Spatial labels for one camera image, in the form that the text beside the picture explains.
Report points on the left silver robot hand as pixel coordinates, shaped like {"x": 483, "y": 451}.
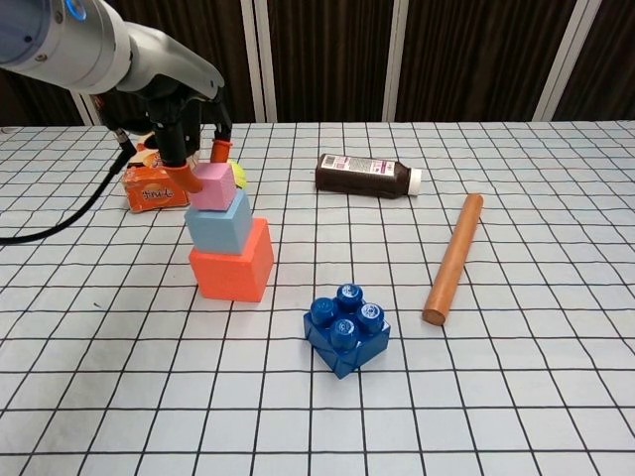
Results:
{"x": 168, "y": 64}

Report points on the small pink foam cube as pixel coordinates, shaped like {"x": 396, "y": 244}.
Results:
{"x": 213, "y": 188}

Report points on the light blue foam cube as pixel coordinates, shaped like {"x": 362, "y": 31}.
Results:
{"x": 218, "y": 225}

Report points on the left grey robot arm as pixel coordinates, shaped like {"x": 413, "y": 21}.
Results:
{"x": 59, "y": 44}

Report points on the orange snack box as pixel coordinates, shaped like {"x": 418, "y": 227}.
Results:
{"x": 154, "y": 193}

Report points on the yellow tennis ball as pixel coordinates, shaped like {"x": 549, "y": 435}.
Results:
{"x": 240, "y": 176}

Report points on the large orange foam cube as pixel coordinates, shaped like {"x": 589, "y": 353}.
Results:
{"x": 228, "y": 275}

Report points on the brown bottle white cap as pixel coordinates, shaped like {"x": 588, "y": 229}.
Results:
{"x": 357, "y": 176}

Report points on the dark blue studded brick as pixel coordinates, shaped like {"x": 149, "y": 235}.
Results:
{"x": 347, "y": 342}

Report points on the wooden cylinder rod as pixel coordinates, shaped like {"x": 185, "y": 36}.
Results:
{"x": 454, "y": 260}

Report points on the white black checkered tablecloth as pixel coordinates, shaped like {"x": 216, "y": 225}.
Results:
{"x": 446, "y": 396}

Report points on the white partition frame post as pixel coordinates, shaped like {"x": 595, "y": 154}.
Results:
{"x": 263, "y": 59}
{"x": 566, "y": 59}
{"x": 397, "y": 59}
{"x": 87, "y": 109}

